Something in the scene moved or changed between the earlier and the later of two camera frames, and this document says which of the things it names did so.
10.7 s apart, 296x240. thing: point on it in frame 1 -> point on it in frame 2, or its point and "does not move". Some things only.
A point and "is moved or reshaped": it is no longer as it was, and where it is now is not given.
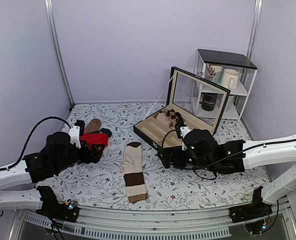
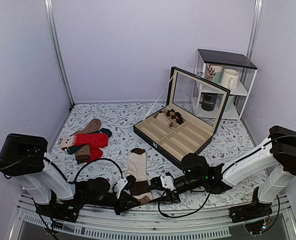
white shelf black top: x=234 y=72 does not move
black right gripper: x=178 y=163 -> x=171 y=196
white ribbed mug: x=229 y=79 does not move
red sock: x=94 y=138 does not move
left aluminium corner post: x=49 y=6 does not move
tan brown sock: x=93 y=125 does not move
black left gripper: x=95 y=157 -> x=122 y=205
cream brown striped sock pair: x=131 y=167 is moved or reshaped
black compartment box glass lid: x=194 y=103 does not move
